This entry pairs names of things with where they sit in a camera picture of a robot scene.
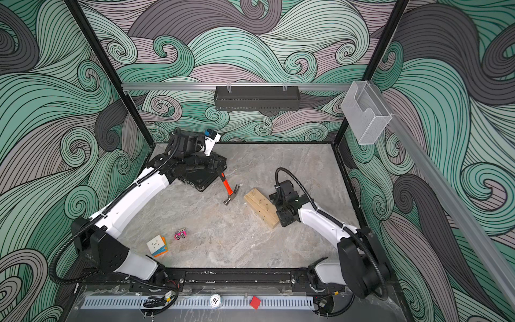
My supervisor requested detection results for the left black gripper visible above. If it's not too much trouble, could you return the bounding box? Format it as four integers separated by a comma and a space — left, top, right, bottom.
182, 149, 226, 174

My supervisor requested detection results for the wooden block with nails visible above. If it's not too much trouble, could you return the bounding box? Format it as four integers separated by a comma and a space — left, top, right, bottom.
244, 188, 280, 229

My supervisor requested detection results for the claw hammer orange black handle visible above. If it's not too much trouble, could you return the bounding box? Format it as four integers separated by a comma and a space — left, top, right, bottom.
218, 170, 240, 205

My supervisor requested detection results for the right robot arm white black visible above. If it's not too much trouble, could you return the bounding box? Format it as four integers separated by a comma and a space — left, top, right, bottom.
270, 167, 393, 301

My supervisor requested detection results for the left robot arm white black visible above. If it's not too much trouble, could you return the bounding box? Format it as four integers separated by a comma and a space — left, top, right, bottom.
49, 128, 227, 290

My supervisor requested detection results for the black hard case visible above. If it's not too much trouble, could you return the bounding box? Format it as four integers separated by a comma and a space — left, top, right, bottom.
174, 155, 219, 192

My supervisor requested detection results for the pink toy car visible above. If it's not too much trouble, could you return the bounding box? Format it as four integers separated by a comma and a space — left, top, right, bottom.
174, 228, 187, 241

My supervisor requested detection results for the rubiks cube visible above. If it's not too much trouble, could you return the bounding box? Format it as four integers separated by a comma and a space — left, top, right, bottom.
146, 235, 168, 258

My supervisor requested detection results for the red cube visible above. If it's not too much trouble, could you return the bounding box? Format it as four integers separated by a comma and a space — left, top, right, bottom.
249, 297, 262, 310

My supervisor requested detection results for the white round knob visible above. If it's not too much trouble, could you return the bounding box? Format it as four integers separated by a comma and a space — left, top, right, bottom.
209, 294, 223, 309

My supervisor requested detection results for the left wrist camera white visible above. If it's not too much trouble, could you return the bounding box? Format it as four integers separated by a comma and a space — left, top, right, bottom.
203, 129, 221, 157

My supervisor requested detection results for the black wall tray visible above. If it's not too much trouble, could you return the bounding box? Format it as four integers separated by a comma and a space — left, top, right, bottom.
214, 85, 301, 113

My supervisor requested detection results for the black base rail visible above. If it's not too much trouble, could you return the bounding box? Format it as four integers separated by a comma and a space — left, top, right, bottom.
80, 267, 346, 295

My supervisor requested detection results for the clear mesh wall holder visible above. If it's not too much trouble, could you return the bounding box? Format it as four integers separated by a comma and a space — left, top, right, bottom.
341, 80, 392, 145

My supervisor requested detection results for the aluminium wall rail back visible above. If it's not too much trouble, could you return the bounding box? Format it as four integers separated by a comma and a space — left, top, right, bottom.
122, 81, 351, 92

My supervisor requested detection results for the aluminium wall rail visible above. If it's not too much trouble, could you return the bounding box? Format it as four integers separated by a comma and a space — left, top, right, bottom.
371, 84, 514, 307
122, 81, 351, 92

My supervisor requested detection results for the aluminium wall rail right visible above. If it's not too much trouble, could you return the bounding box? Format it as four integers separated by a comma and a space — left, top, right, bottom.
371, 84, 514, 307

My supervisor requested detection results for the white slotted cable duct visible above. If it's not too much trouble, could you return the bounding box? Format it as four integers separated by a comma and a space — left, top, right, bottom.
80, 295, 315, 311

